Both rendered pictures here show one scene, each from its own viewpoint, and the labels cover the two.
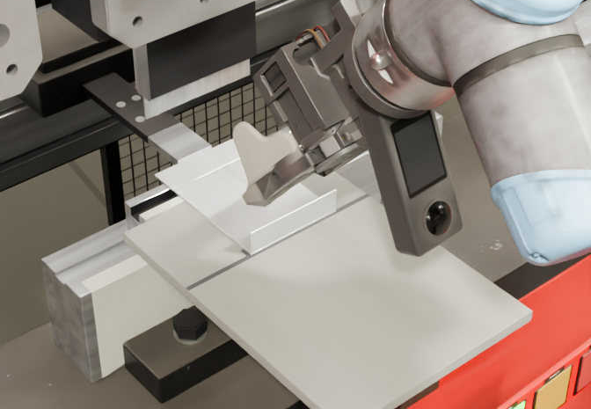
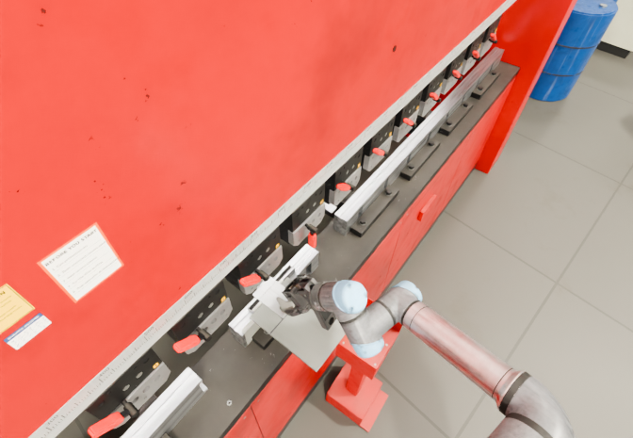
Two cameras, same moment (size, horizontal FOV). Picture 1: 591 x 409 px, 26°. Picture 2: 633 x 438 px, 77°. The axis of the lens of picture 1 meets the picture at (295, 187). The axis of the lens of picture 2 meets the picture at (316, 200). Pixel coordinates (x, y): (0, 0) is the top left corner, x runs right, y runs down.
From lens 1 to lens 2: 0.58 m
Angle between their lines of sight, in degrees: 16
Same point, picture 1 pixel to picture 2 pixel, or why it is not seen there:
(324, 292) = (302, 328)
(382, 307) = (317, 330)
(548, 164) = (362, 343)
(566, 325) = not seen: hidden behind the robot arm
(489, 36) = (346, 316)
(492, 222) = (333, 272)
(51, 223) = not seen: hidden behind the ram
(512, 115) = (353, 332)
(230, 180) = (272, 293)
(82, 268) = (239, 325)
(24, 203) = not seen: hidden behind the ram
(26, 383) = (229, 350)
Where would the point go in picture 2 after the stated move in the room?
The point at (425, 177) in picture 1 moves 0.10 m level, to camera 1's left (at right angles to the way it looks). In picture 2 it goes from (328, 315) to (292, 322)
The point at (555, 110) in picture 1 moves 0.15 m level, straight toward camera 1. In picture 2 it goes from (363, 331) to (366, 400)
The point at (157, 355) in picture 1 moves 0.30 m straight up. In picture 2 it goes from (261, 339) to (251, 295)
